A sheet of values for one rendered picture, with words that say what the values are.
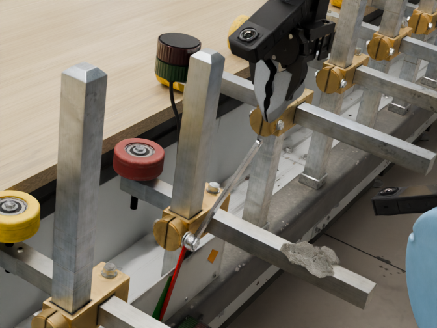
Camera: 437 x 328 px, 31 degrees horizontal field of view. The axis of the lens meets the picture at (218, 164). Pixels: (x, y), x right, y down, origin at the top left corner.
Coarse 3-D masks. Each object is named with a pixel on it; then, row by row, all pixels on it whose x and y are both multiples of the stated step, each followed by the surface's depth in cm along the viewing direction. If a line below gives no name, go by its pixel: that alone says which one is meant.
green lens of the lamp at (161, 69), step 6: (156, 60) 106; (156, 66) 106; (162, 66) 105; (168, 66) 105; (174, 66) 104; (180, 66) 104; (186, 66) 105; (156, 72) 106; (162, 72) 105; (168, 72) 105; (174, 72) 105; (180, 72) 105; (186, 72) 105; (168, 78) 105; (174, 78) 105; (180, 78) 105; (186, 78) 106
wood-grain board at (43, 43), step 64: (0, 0) 173; (64, 0) 179; (128, 0) 185; (192, 0) 192; (256, 0) 199; (0, 64) 144; (64, 64) 148; (128, 64) 152; (0, 128) 123; (128, 128) 130
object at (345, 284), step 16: (128, 192) 125; (144, 192) 123; (160, 192) 121; (160, 208) 123; (208, 224) 118; (224, 224) 116; (240, 224) 117; (224, 240) 118; (240, 240) 116; (256, 240) 114; (272, 240) 114; (272, 256) 114; (288, 272) 113; (304, 272) 111; (336, 272) 110; (352, 272) 110; (336, 288) 109; (352, 288) 108; (368, 288) 108; (352, 304) 109
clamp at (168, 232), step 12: (204, 192) 121; (204, 204) 118; (228, 204) 123; (168, 216) 114; (180, 216) 115; (192, 216) 115; (204, 216) 117; (156, 228) 115; (168, 228) 113; (180, 228) 113; (192, 228) 115; (156, 240) 116; (168, 240) 114; (180, 240) 113
